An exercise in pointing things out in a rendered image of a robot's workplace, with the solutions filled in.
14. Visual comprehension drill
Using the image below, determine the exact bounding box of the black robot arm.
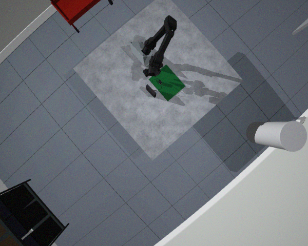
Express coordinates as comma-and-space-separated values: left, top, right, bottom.
142, 15, 177, 77

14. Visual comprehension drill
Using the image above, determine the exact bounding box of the black cooling fan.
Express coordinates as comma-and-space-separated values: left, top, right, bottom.
146, 84, 156, 97

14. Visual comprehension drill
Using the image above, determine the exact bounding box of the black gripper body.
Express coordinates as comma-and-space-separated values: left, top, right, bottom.
143, 64, 163, 77

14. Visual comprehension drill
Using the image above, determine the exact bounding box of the green circuit board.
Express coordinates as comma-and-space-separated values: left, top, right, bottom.
149, 65, 185, 101

